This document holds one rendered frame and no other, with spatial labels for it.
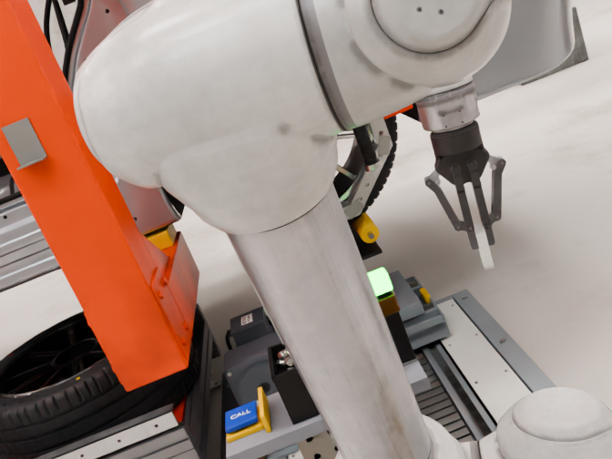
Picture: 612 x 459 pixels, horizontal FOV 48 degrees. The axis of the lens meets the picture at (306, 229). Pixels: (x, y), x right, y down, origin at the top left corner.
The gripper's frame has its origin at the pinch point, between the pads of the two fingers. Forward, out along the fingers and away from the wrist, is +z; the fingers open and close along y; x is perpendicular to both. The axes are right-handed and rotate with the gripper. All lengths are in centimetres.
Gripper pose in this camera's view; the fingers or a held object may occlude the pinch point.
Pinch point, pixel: (483, 246)
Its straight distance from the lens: 114.2
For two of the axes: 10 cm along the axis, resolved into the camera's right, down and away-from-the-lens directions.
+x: 0.9, -3.0, 9.5
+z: 3.0, 9.2, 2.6
